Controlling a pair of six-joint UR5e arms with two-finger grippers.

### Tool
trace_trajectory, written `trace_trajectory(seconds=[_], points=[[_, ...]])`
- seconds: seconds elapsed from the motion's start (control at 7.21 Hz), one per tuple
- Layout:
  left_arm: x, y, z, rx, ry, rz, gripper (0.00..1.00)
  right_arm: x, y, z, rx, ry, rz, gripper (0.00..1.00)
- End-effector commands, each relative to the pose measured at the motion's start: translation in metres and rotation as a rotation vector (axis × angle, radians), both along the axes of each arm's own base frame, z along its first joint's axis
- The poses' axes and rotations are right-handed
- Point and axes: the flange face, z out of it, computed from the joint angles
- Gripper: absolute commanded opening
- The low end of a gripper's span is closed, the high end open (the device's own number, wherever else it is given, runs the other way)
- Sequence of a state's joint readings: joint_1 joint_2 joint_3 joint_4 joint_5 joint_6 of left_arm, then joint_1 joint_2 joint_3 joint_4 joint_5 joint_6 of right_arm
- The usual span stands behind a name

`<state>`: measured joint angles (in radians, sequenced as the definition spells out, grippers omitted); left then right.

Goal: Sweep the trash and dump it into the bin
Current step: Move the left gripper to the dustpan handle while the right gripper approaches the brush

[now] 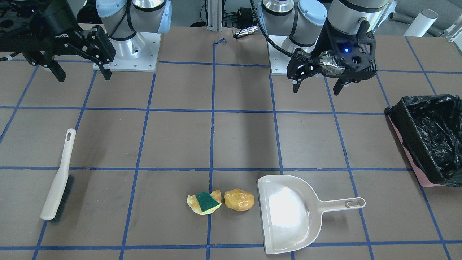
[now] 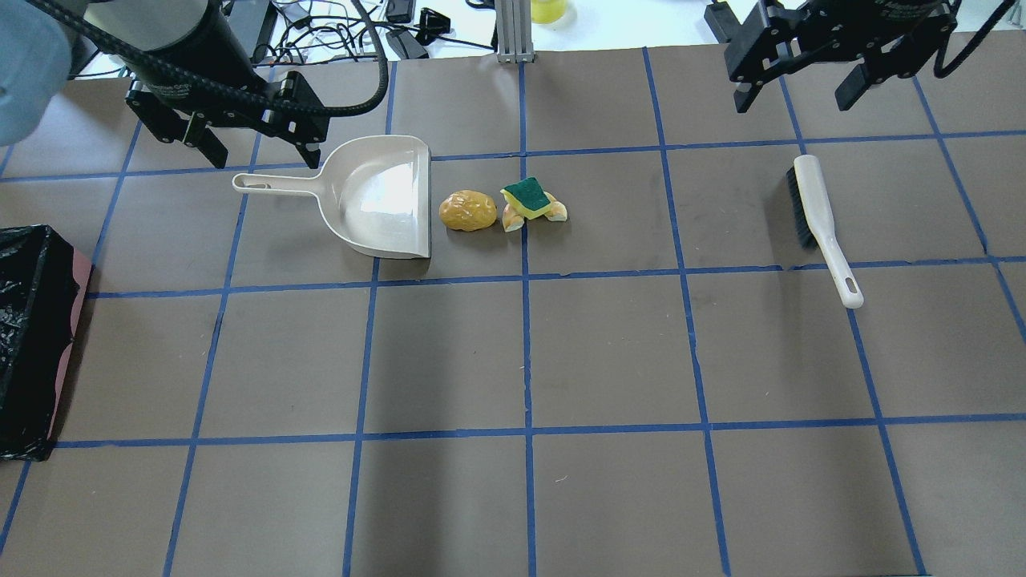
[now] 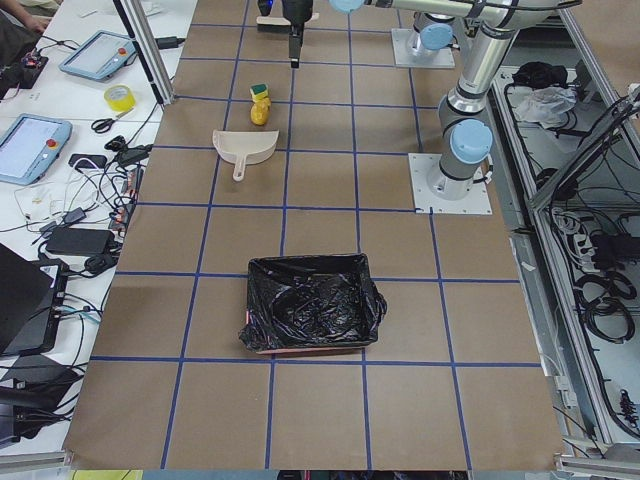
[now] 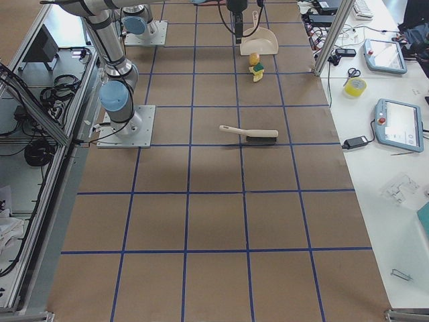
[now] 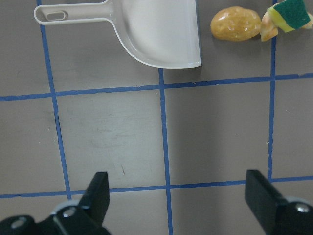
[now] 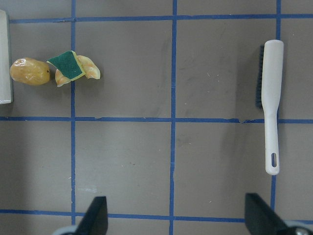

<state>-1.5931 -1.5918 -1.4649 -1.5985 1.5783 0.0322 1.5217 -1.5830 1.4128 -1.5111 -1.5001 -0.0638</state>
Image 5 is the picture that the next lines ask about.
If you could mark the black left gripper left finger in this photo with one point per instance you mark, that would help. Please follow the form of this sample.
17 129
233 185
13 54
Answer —
86 216

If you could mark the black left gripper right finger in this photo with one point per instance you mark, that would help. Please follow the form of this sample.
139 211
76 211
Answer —
277 214

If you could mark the beige plastic dustpan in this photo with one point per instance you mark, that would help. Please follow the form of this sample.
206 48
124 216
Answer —
158 33

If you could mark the yellow potato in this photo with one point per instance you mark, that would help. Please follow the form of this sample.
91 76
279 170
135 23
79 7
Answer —
235 24

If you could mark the green yellow sponge piece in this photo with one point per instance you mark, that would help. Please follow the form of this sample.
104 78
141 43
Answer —
289 15

